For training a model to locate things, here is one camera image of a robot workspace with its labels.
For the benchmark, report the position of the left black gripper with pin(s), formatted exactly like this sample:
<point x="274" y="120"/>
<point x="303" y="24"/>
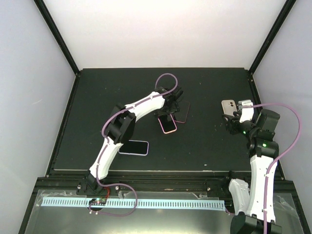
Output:
<point x="174" y="108"/>

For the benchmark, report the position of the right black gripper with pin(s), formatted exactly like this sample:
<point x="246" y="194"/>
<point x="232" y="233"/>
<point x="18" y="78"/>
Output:
<point x="232" y="124"/>

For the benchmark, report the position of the magenta bare phone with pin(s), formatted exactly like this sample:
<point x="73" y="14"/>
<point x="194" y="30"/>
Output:
<point x="181" y="115"/>

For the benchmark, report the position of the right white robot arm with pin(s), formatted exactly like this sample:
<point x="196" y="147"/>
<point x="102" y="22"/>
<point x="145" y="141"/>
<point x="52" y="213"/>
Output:
<point x="253" y="202"/>

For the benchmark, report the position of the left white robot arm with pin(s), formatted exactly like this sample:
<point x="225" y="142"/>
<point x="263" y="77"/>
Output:
<point x="119" y="128"/>

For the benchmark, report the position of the phone in lilac case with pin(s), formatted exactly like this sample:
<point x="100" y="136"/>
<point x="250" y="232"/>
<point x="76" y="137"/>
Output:
<point x="135" y="147"/>

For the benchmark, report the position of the black table mat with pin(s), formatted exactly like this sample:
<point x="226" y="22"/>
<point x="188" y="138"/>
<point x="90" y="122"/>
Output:
<point x="200" y="144"/>

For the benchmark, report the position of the left small circuit board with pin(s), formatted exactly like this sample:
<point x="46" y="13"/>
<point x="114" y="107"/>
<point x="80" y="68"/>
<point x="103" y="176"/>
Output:
<point x="97" y="202"/>

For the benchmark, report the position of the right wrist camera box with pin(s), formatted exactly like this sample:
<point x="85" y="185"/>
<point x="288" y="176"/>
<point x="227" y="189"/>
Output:
<point x="244" y="103"/>

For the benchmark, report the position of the right black frame post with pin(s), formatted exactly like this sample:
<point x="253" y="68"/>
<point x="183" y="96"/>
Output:
<point x="283" y="14"/>

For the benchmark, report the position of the black frame post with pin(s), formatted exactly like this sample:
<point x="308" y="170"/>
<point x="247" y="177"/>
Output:
<point x="283" y="14"/>
<point x="40" y="4"/>

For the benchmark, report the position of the light blue slotted cable duct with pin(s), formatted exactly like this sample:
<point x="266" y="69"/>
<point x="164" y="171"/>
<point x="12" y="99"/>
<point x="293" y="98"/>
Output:
<point x="214" y="205"/>

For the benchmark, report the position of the left black frame post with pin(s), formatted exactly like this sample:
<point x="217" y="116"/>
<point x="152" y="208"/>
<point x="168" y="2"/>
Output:
<point x="40" y="4"/>

